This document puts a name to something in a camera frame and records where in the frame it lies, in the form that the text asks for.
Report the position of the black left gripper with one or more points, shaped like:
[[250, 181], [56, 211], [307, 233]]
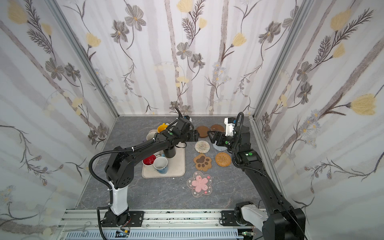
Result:
[[190, 135]]

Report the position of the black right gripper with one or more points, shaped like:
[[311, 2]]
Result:
[[222, 140]]

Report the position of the dark brown glossy coaster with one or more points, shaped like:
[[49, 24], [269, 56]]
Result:
[[218, 128]]

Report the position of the brown cork round coaster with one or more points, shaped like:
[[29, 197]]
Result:
[[203, 131]]

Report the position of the blue grey woven coaster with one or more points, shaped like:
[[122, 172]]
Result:
[[219, 148]]

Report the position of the woven multicolour round coaster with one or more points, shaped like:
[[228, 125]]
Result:
[[202, 147]]

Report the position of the black ceramic mug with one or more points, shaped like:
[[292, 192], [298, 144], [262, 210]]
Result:
[[170, 152]]

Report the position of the rattan wicker round coaster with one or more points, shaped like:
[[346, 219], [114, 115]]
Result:
[[223, 159]]

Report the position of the brown paw coaster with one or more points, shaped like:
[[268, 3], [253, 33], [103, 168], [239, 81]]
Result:
[[202, 162]]

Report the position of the beige serving tray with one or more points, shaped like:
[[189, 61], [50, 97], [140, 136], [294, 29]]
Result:
[[176, 165]]

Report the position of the white mug blue handle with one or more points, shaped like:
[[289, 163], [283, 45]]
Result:
[[161, 165]]

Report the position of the pink flower coaster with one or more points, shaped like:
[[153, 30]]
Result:
[[200, 184]]

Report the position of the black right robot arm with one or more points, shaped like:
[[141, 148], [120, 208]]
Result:
[[280, 220]]

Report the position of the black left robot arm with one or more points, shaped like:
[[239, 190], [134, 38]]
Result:
[[120, 166]]

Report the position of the yellow mug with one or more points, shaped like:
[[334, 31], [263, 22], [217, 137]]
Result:
[[162, 127]]

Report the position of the lavender mug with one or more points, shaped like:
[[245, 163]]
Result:
[[151, 134]]

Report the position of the white mug red inside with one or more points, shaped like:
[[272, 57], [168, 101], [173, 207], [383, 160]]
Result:
[[149, 161]]

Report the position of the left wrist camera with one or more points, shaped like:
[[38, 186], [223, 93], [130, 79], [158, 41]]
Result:
[[187, 118]]

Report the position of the aluminium corner post right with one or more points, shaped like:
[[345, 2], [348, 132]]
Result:
[[284, 52]]

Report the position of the aluminium corner post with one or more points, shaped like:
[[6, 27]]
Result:
[[284, 52], [81, 53]]

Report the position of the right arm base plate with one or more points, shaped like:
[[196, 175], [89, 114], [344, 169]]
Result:
[[228, 218]]

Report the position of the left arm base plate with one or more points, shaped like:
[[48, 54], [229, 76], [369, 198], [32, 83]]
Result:
[[126, 219]]

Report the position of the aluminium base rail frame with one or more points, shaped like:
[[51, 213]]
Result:
[[157, 225]]

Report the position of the aluminium corner post left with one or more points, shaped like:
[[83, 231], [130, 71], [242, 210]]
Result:
[[81, 53]]

